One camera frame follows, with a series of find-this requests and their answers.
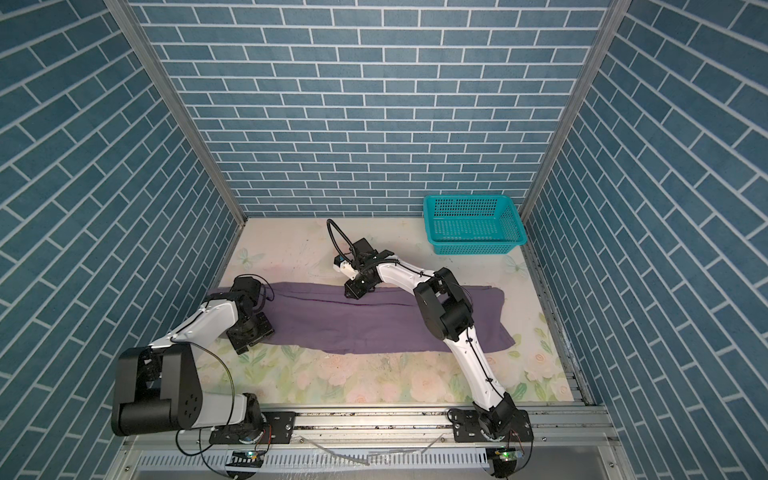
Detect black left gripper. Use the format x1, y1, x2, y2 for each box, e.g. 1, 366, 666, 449
228, 310, 277, 354

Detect purple trousers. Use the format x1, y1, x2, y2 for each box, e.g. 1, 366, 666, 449
206, 281, 516, 355

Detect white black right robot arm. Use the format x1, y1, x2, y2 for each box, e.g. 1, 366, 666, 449
333, 250, 534, 443

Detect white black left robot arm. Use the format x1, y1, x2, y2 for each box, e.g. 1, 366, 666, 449
111, 276, 274, 444

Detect teal plastic basket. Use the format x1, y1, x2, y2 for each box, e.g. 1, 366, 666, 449
423, 195, 527, 255

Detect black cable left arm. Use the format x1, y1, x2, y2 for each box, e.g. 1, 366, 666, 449
173, 274, 277, 460

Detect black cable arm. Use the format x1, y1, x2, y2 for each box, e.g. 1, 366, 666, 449
325, 218, 361, 259
173, 274, 277, 460

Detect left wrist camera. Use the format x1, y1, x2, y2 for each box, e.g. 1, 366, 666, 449
230, 275, 263, 308

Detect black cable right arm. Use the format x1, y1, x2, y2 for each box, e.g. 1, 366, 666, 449
325, 218, 361, 259

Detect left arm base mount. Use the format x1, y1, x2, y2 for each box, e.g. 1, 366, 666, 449
209, 411, 297, 445

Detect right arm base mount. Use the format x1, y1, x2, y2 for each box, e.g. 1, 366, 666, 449
446, 408, 534, 444

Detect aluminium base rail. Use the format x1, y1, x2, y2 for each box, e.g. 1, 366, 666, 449
106, 404, 634, 479

